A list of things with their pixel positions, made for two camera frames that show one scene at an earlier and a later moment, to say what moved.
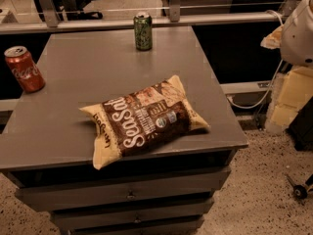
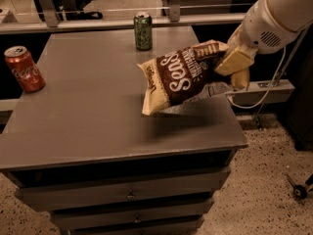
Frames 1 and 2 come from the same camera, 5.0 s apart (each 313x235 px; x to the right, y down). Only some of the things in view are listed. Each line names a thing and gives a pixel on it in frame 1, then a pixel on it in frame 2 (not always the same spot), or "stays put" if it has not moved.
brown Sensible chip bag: [143, 118] to [178, 72]
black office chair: [71, 0] stays put
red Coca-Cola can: [24, 69] stays put
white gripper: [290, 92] to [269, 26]
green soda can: [143, 29] stays put
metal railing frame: [48, 19] stays put
